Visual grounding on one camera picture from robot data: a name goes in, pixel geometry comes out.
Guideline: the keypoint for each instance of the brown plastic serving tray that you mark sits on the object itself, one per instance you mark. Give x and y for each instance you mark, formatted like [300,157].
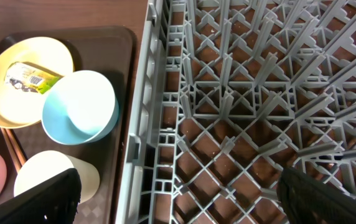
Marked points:
[107,50]

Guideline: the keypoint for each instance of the cream white cup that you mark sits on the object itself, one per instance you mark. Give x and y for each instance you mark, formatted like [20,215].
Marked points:
[48,164]

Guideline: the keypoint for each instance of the light blue bowl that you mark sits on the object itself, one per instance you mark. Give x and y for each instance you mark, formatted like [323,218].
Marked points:
[80,108]

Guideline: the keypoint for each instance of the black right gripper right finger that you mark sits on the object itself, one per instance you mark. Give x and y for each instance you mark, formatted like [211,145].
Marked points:
[306,200]

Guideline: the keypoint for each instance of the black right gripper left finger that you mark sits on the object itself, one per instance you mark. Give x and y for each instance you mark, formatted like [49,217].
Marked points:
[53,201]

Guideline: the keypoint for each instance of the grey plastic dishwasher rack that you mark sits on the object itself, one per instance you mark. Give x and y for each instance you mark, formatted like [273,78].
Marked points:
[228,94]

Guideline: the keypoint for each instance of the green yellow snack wrapper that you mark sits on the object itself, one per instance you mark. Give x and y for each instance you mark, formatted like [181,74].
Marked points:
[28,78]

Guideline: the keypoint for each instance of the yellow plate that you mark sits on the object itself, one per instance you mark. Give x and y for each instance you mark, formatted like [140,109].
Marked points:
[19,109]

